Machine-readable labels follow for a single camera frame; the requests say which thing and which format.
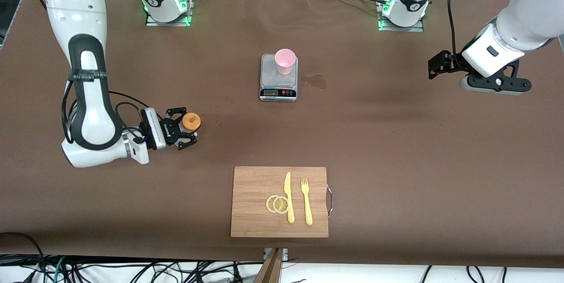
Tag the brown liquid spill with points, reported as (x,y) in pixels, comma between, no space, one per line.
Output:
(316,81)

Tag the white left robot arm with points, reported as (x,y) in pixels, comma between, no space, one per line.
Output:
(528,18)

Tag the translucent sauce bottle orange cap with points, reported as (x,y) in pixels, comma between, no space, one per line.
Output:
(191,121)

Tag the wooden beam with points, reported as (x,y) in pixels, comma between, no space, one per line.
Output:
(271,269)

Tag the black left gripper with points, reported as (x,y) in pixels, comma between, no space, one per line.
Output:
(450,64)

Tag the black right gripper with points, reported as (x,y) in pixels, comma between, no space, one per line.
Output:
(169,128)

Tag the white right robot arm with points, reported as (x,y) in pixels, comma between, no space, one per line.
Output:
(83,18)

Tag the brown table cover sheet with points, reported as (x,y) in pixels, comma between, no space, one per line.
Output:
(132,195)

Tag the silver digital kitchen scale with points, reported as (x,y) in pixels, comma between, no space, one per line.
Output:
(273,84)

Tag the yellow plastic knife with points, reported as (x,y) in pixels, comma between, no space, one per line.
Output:
(289,199)

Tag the pink plastic cup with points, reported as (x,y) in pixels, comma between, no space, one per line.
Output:
(285,60)

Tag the bamboo cutting board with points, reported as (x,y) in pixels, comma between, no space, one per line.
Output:
(251,199)

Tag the yellow lemon slice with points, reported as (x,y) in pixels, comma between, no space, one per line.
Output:
(280,205)
(269,204)

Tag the yellow plastic fork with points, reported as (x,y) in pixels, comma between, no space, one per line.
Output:
(307,206)

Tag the small metal bracket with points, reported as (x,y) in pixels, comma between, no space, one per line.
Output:
(285,254)

